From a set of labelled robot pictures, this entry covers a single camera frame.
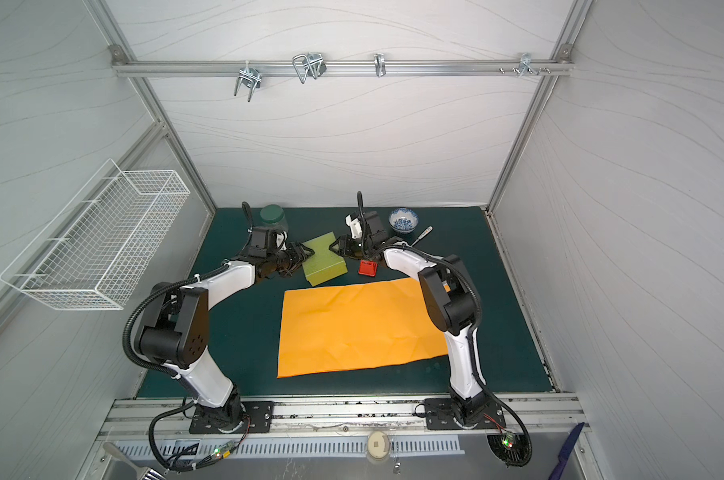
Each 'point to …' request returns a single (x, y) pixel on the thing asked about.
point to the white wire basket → (98, 262)
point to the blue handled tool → (565, 451)
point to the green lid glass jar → (273, 216)
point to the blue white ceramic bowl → (403, 220)
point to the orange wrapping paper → (346, 327)
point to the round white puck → (378, 444)
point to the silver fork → (426, 232)
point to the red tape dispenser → (368, 268)
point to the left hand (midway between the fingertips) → (317, 251)
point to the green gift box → (324, 264)
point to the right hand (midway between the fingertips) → (335, 241)
